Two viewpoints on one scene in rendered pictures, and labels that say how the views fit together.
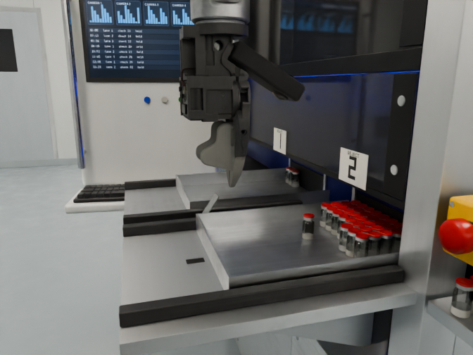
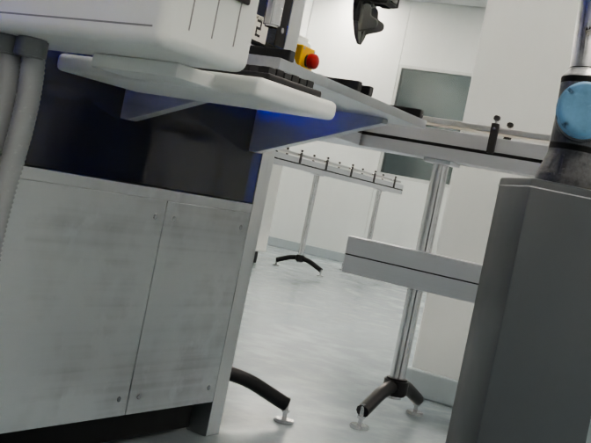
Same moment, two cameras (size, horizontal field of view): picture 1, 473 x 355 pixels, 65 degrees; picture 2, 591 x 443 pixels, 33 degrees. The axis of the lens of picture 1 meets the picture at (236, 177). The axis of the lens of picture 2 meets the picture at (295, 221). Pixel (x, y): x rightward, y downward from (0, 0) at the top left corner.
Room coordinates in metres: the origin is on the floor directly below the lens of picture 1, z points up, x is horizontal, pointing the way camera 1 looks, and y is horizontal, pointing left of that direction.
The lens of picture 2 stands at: (2.25, 1.63, 0.65)
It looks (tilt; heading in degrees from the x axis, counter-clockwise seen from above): 2 degrees down; 225
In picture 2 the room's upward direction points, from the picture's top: 11 degrees clockwise
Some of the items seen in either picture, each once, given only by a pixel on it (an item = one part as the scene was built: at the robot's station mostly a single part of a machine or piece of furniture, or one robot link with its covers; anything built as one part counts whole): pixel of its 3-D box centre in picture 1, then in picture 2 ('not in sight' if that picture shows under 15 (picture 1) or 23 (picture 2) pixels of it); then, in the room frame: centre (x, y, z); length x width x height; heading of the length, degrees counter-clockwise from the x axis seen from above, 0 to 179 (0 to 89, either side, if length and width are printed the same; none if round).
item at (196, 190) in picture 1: (246, 188); not in sight; (0.95, -0.03, 0.90); 0.34 x 0.26 x 0.04; 106
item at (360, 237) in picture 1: (361, 248); not in sight; (0.56, -0.20, 0.90); 0.02 x 0.02 x 0.05
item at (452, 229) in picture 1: (460, 235); (310, 61); (0.40, -0.26, 0.99); 0.04 x 0.04 x 0.04; 16
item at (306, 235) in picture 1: (308, 227); not in sight; (0.65, -0.13, 0.90); 0.02 x 0.02 x 0.04
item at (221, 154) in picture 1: (222, 157); (372, 26); (0.49, 0.02, 1.07); 0.06 x 0.03 x 0.09; 106
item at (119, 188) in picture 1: (141, 190); (200, 70); (1.20, 0.32, 0.82); 0.40 x 0.14 x 0.02; 99
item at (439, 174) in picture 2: not in sight; (417, 279); (-0.32, -0.32, 0.46); 0.09 x 0.09 x 0.77; 16
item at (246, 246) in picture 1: (303, 238); not in sight; (0.62, -0.12, 0.90); 0.34 x 0.26 x 0.04; 106
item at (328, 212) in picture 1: (346, 229); not in sight; (0.64, -0.20, 0.90); 0.18 x 0.02 x 0.05; 16
